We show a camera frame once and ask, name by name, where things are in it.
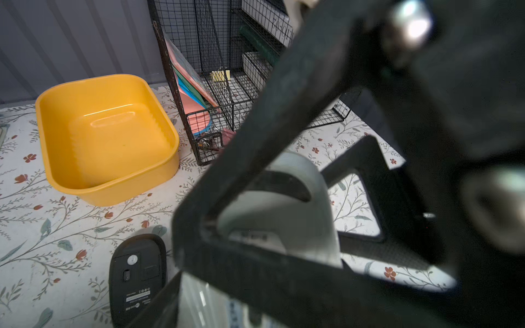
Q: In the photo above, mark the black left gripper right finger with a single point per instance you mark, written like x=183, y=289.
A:
x=408, y=236

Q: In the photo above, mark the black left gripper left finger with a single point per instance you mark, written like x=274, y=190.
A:
x=319, y=66

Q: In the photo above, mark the grey computer mouse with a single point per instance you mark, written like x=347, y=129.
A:
x=286, y=209

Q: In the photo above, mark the black mouse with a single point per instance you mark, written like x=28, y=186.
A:
x=137, y=273

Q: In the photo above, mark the yellow plastic storage box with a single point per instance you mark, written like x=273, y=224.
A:
x=106, y=139

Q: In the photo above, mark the colourful folders in organizer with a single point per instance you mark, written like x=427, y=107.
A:
x=195, y=95

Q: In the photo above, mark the floral table mat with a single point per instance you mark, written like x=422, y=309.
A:
x=56, y=248

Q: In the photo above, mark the black wire desk organizer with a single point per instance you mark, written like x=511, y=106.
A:
x=233, y=54

